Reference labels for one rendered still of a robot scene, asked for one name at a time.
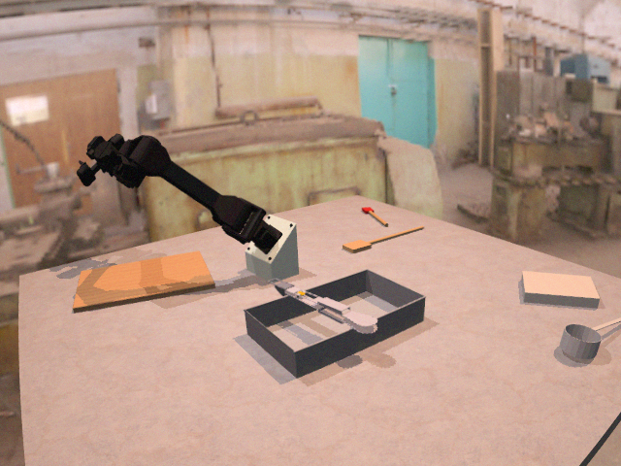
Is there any grey saucepan with long handle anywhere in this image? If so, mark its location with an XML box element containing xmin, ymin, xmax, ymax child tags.
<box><xmin>560</xmin><ymin>317</ymin><xmax>621</xmax><ymax>359</ymax></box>

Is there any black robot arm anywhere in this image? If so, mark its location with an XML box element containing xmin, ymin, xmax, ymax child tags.
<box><xmin>86</xmin><ymin>135</ymin><xmax>282</xmax><ymax>254</ymax></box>

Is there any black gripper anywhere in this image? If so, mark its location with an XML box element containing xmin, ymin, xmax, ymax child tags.
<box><xmin>77</xmin><ymin>133</ymin><xmax>125</xmax><ymax>186</ymax></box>

